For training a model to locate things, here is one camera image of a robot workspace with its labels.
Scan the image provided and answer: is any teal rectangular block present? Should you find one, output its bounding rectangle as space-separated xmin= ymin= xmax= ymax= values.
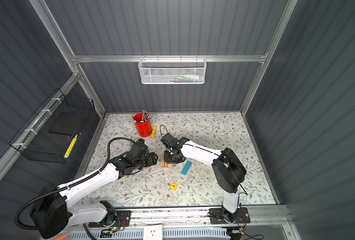
xmin=181 ymin=161 xmax=192 ymax=176

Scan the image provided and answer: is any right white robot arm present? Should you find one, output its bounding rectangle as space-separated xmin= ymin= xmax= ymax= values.
xmin=161 ymin=133 xmax=247 ymax=214

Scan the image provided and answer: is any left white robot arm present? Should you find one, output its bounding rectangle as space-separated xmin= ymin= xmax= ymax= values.
xmin=25 ymin=139 xmax=158 ymax=239

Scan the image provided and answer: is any red pen cup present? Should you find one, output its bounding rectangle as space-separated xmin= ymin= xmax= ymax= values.
xmin=133 ymin=113 xmax=152 ymax=137

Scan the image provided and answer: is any yellow cube red letter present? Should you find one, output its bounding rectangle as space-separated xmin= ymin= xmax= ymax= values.
xmin=170 ymin=184 xmax=177 ymax=191

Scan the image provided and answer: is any yellow marker on table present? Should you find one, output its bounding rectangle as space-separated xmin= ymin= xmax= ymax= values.
xmin=151 ymin=126 xmax=157 ymax=139

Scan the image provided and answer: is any yellow marker in basket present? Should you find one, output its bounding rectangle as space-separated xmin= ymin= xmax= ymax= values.
xmin=64 ymin=135 xmax=78 ymax=159

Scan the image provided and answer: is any white power outlet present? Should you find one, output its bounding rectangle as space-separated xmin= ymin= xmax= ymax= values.
xmin=143 ymin=225 xmax=163 ymax=240

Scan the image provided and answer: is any black corrugated cable hose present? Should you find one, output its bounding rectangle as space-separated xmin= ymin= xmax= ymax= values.
xmin=13 ymin=137 xmax=139 ymax=240

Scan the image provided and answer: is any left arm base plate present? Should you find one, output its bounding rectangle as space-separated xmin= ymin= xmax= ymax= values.
xmin=88 ymin=211 xmax=131 ymax=229

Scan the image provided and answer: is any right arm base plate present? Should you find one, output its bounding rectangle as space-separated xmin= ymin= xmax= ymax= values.
xmin=208 ymin=208 xmax=251 ymax=225

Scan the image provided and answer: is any white wire mesh basket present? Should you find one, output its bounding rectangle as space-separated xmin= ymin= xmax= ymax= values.
xmin=138 ymin=58 xmax=207 ymax=85

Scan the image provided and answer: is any black wire wall basket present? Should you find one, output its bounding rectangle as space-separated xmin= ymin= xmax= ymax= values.
xmin=9 ymin=91 xmax=95 ymax=164

